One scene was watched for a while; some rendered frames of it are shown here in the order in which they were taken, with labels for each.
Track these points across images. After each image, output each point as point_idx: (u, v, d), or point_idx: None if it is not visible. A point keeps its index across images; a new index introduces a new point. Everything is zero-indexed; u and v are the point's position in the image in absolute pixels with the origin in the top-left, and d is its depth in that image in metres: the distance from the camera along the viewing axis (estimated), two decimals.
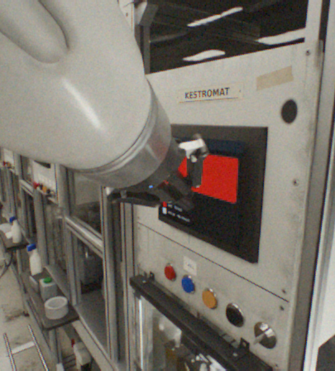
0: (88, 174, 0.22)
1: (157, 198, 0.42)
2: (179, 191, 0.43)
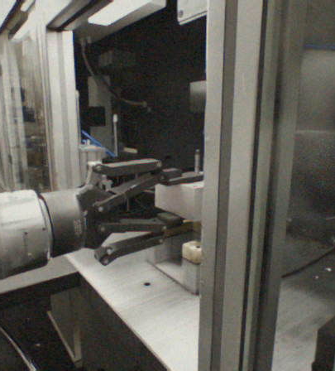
0: None
1: (150, 167, 0.42)
2: (160, 218, 0.45)
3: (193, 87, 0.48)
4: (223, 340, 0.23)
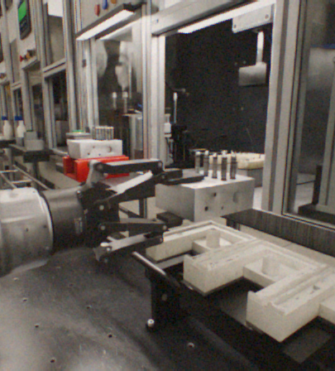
0: None
1: (150, 167, 0.42)
2: (160, 217, 0.45)
3: (241, 70, 0.78)
4: (276, 170, 0.53)
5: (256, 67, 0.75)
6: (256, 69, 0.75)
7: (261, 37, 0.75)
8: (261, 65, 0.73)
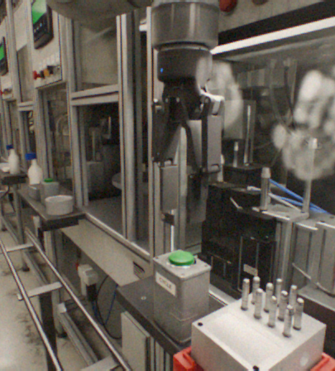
0: (150, 10, 0.40)
1: (159, 156, 0.49)
2: (195, 174, 0.42)
3: None
4: None
5: None
6: None
7: None
8: None
